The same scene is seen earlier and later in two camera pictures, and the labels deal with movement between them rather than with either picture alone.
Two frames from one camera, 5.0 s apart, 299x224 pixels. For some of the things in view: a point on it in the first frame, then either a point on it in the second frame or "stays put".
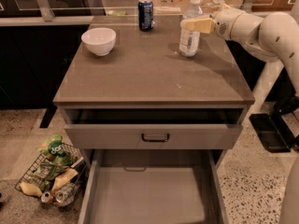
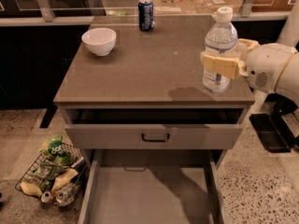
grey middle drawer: (151, 187) stays put
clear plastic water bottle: (190, 40) → (220, 37)
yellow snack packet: (63, 179) stays put
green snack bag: (54, 151) stays put
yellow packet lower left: (30, 189) stays put
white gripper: (224, 22) → (264, 66)
